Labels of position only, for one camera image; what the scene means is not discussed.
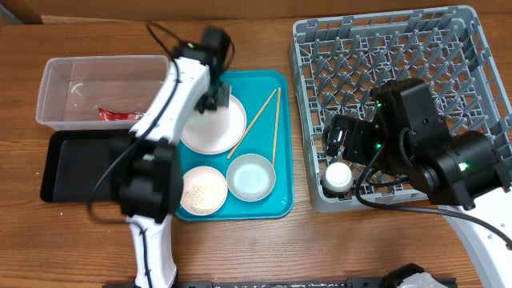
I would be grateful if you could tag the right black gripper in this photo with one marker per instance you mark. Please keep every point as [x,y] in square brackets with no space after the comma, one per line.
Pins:
[334,140]

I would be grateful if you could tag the black tray bin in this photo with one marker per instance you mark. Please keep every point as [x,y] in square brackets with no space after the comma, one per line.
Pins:
[75,161]

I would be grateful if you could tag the left wooden chopstick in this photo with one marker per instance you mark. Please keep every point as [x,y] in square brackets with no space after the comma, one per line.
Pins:
[256,117]

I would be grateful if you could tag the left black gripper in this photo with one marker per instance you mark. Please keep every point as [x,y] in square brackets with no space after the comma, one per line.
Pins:
[223,99]

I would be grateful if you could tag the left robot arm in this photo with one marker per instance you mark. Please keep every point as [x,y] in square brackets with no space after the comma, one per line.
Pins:
[145,175]

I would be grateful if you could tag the grey bowl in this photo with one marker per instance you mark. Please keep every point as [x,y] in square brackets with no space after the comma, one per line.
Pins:
[250,177]

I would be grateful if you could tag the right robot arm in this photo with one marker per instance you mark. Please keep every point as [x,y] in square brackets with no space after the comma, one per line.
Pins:
[464,176]

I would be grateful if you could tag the large white plate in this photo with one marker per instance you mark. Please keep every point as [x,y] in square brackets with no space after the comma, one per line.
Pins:
[215,132]

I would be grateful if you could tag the red sauce packet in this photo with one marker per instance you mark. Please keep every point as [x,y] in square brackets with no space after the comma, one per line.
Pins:
[108,115]

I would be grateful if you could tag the teal plastic tray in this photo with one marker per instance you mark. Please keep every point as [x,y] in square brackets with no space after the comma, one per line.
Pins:
[252,88]

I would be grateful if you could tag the white cup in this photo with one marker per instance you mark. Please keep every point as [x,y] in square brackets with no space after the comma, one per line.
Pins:
[338,178]

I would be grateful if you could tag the right wooden chopstick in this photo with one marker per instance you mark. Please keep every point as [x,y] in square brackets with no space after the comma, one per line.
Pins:
[276,126]

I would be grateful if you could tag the clear plastic bin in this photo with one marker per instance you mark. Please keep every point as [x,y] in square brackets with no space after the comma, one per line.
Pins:
[74,90]

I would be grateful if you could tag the rice grains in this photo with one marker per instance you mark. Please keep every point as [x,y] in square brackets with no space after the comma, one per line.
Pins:
[202,199]

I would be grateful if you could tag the wooden chopstick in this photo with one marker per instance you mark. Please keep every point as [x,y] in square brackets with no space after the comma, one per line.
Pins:
[276,126]
[256,117]

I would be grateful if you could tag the pink bowl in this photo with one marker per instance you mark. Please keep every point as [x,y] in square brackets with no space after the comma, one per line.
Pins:
[204,176]

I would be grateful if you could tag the grey dishwasher rack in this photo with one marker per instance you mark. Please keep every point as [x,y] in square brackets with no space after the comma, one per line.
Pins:
[336,61]

